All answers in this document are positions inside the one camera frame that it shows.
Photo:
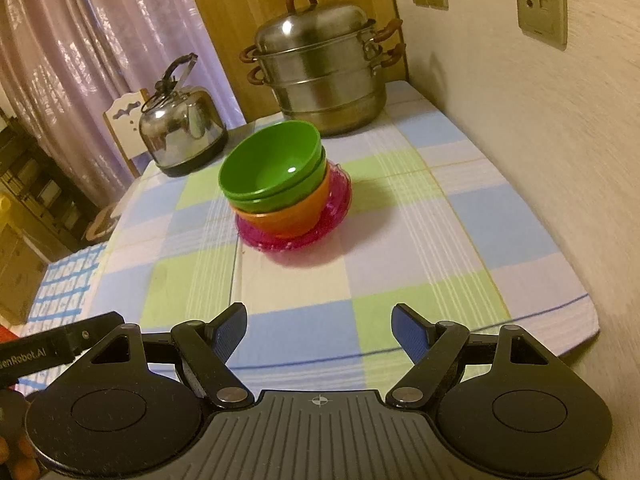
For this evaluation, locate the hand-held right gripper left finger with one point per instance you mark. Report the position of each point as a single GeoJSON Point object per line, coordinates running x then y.
{"type": "Point", "coordinates": [230, 330]}

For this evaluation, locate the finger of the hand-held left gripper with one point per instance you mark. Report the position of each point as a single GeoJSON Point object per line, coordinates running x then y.
{"type": "Point", "coordinates": [92, 330]}

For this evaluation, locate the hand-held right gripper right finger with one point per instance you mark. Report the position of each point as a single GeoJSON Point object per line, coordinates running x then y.
{"type": "Point", "coordinates": [407, 332]}

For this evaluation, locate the pink divided plate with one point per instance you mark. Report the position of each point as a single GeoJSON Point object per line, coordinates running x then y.
{"type": "Point", "coordinates": [285, 244]}

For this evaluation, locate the orange plastic bowl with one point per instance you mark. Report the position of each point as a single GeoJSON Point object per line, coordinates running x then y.
{"type": "Point", "coordinates": [295, 220]}

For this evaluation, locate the green plastic bowl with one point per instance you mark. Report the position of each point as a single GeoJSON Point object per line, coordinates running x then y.
{"type": "Point", "coordinates": [270, 160]}
{"type": "Point", "coordinates": [300, 195]}

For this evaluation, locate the person's left hand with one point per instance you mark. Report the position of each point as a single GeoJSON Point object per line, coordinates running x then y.
{"type": "Point", "coordinates": [17, 460]}

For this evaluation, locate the blue white checkered cloth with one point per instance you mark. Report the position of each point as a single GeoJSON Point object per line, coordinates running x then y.
{"type": "Point", "coordinates": [60, 280]}

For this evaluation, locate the pastel checkered tablecloth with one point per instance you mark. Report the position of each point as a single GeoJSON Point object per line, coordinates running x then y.
{"type": "Point", "coordinates": [400, 240]}

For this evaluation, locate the yellow plastic bag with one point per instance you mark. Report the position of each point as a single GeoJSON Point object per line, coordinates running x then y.
{"type": "Point", "coordinates": [4, 210]}

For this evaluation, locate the black shelf rack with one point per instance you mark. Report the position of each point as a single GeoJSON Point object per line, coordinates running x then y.
{"type": "Point", "coordinates": [40, 190]}

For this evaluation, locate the white wooden chair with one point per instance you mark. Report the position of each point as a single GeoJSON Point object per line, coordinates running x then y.
{"type": "Point", "coordinates": [120, 125]}

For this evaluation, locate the stainless steel kettle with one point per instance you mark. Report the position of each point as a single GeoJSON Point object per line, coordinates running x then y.
{"type": "Point", "coordinates": [180, 125]}

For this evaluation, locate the stainless steel steamer pot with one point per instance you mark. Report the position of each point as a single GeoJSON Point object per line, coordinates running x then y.
{"type": "Point", "coordinates": [325, 85]}

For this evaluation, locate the pink patterned curtain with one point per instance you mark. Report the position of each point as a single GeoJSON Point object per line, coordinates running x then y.
{"type": "Point", "coordinates": [75, 35]}

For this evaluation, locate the wooden wall panel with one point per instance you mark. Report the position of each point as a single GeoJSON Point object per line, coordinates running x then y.
{"type": "Point", "coordinates": [235, 0]}

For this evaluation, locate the beige wall outlet plate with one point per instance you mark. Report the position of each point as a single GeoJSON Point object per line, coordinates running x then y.
{"type": "Point", "coordinates": [540, 7]}

